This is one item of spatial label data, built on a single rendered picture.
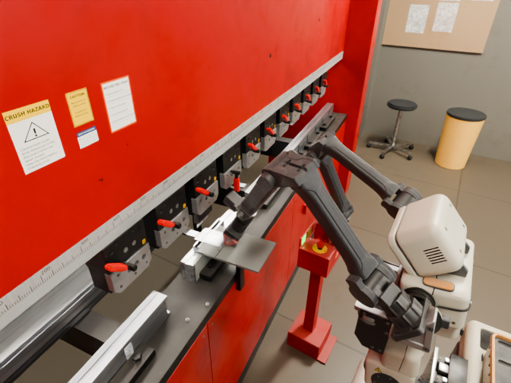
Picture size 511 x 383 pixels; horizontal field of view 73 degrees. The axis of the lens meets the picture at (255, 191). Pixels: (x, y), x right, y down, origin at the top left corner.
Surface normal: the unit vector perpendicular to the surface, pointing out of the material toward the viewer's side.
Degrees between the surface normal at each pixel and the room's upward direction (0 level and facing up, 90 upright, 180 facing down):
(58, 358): 0
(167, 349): 0
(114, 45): 90
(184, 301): 0
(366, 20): 90
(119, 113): 90
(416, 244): 90
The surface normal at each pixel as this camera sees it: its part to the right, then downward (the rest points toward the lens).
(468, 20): -0.51, 0.45
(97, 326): 0.01, -0.85
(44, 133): 0.91, 0.23
